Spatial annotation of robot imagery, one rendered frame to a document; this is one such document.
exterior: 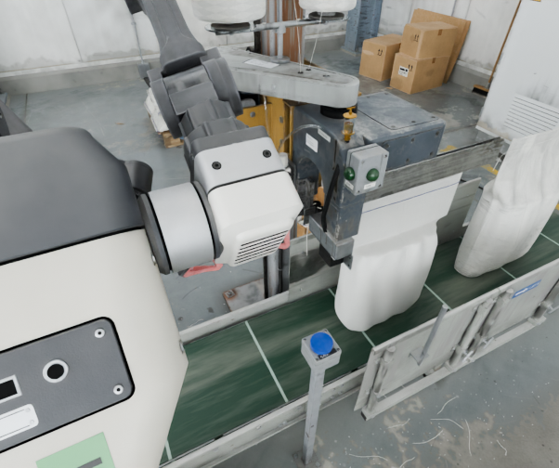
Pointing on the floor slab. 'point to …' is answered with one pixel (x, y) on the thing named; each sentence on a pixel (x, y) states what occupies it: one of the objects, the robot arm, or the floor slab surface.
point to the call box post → (312, 414)
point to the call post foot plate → (303, 461)
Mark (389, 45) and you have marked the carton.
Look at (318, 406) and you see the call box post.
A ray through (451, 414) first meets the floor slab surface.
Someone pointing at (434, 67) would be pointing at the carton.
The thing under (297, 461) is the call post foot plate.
